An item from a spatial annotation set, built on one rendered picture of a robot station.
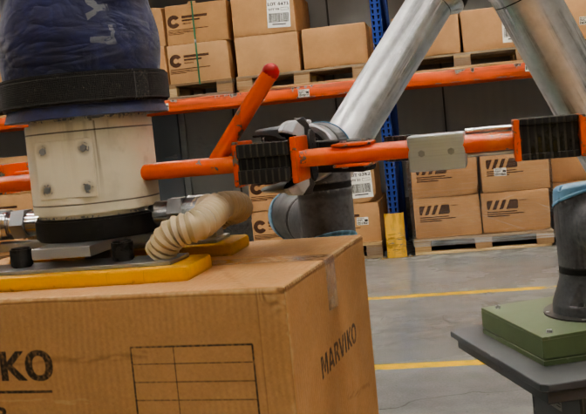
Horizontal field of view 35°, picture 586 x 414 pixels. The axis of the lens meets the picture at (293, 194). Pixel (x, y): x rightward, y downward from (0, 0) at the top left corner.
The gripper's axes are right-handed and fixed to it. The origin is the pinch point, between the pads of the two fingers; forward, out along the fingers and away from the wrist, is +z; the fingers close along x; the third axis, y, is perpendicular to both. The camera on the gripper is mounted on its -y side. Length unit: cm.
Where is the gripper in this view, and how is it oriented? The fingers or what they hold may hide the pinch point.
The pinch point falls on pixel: (290, 159)
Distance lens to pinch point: 120.8
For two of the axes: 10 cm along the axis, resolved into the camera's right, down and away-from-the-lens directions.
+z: -2.2, 0.9, -9.7
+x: -1.0, -9.9, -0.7
